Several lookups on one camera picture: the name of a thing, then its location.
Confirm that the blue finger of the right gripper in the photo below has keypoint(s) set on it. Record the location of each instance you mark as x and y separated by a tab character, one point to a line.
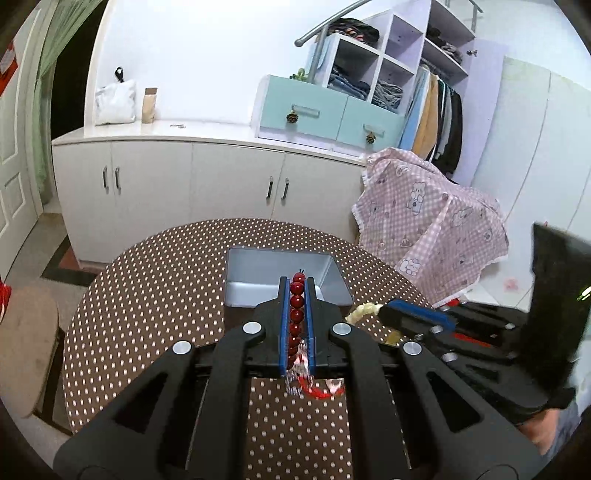
411	319

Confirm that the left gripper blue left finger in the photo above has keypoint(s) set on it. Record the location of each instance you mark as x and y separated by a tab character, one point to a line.
184	416

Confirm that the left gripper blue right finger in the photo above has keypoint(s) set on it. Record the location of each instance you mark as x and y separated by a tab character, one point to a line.
399	431

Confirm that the person's right hand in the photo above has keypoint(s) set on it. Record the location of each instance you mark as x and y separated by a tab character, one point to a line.
551	429

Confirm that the pink checkered cover cloth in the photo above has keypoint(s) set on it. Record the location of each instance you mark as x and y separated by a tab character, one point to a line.
439	235

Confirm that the brown polka dot tablecloth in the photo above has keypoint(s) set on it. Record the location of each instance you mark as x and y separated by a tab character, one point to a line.
170	287

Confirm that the hanging clothes row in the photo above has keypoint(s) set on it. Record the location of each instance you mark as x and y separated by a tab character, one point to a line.
434	122

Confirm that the brown round stool cushion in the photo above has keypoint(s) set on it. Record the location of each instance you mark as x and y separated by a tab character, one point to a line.
29	330

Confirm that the red cat chair cover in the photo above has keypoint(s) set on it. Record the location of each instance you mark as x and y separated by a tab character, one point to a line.
5	294

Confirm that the teal drawer unit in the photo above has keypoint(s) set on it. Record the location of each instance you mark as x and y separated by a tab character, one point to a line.
301	113

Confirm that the white low cabinet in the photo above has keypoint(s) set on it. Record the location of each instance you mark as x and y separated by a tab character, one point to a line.
119	184

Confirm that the white panel door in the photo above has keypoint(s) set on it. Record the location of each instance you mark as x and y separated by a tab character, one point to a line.
18	212

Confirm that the lilac shelf wardrobe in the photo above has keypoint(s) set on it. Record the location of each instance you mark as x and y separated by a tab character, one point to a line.
441	35

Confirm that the glass jar with lid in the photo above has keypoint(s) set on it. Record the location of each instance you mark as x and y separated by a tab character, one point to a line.
148	105

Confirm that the white tote bag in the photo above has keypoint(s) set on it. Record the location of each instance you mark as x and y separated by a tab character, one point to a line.
115	103

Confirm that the red diamond door decoration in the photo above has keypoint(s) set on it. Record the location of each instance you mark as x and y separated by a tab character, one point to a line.
8	67

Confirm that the green door curtain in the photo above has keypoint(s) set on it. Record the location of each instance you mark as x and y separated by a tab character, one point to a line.
64	20

